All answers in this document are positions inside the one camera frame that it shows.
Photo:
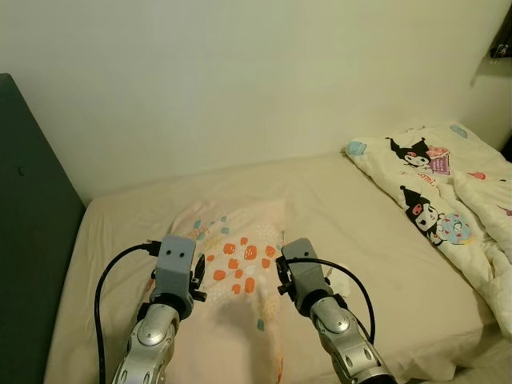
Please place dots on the pink pillow with orange dots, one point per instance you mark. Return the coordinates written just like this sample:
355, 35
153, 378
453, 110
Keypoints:
232, 320

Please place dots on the cream cartoon print blanket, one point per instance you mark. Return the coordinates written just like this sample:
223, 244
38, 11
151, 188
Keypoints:
480, 200

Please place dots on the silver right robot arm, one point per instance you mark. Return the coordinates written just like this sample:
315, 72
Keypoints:
344, 328

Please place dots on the cream sheeted mattress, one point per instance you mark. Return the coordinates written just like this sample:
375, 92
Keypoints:
360, 240

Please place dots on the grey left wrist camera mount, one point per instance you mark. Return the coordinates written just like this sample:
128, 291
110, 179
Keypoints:
176, 264

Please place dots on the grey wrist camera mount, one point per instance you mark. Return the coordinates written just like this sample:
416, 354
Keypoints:
308, 272
176, 264

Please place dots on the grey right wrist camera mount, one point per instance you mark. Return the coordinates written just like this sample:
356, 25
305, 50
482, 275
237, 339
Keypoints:
308, 272

